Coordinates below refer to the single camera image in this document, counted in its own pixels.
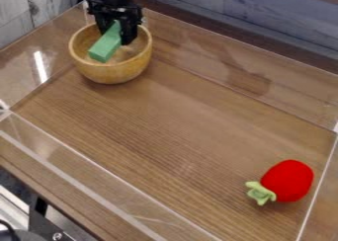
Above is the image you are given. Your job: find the red plush strawberry toy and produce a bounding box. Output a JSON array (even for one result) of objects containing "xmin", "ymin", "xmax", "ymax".
[{"xmin": 246, "ymin": 159, "xmax": 314, "ymax": 205}]

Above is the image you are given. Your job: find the green rectangular block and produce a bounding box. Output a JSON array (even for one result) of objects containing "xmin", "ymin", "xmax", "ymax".
[{"xmin": 87, "ymin": 21, "xmax": 122, "ymax": 63}]

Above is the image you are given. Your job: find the brown wooden bowl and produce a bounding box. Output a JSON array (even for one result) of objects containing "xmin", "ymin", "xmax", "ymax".
[{"xmin": 68, "ymin": 24, "xmax": 154, "ymax": 84}]

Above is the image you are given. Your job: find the clear acrylic tray wall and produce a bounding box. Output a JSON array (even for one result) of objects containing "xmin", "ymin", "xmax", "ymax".
[{"xmin": 0, "ymin": 7, "xmax": 338, "ymax": 241}]

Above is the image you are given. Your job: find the black cable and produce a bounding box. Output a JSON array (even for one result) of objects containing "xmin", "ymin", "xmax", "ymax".
[{"xmin": 0, "ymin": 219, "xmax": 24, "ymax": 241}]

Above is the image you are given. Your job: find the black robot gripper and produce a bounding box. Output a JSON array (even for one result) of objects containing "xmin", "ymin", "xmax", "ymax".
[{"xmin": 86, "ymin": 0, "xmax": 143, "ymax": 45}]

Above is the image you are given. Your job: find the black metal table bracket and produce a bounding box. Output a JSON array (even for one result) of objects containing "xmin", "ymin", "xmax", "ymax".
[{"xmin": 28, "ymin": 196, "xmax": 95, "ymax": 241}]

